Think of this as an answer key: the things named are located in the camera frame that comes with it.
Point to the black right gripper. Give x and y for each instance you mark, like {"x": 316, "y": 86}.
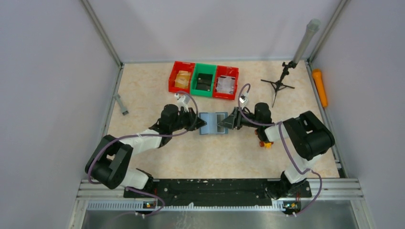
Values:
{"x": 229, "y": 121}

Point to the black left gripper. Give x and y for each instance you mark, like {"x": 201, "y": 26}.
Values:
{"x": 191, "y": 115}

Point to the teal card holder wallet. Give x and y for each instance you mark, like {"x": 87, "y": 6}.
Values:
{"x": 212, "y": 120}

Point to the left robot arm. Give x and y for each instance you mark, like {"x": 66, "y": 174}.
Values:
{"x": 109, "y": 164}

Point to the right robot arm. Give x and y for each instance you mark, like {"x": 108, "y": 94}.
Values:
{"x": 304, "y": 138}

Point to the red bin with clear bags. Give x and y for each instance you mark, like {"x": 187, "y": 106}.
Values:
{"x": 225, "y": 82}

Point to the green plastic bin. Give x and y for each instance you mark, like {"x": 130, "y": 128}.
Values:
{"x": 203, "y": 79}

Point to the red bin with orange items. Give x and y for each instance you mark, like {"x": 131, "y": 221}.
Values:
{"x": 180, "y": 76}

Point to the black mini tripod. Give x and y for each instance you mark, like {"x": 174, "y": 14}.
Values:
{"x": 279, "y": 85}

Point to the orange flashlight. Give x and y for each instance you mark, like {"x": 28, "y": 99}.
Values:
{"x": 317, "y": 77}

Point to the grey cylinder on tripod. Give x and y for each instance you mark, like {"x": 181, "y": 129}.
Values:
{"x": 311, "y": 29}

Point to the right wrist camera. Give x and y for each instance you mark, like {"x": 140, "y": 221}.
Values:
{"x": 243, "y": 100}

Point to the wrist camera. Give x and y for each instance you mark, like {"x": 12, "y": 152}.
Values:
{"x": 243, "y": 100}
{"x": 182, "y": 101}

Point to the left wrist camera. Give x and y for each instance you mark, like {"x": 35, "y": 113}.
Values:
{"x": 182, "y": 101}

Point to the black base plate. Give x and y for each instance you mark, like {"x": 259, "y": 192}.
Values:
{"x": 224, "y": 192}

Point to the grey bracket tool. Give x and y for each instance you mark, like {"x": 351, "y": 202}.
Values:
{"x": 123, "y": 108}

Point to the aluminium frame rail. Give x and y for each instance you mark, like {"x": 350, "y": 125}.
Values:
{"x": 332, "y": 190}

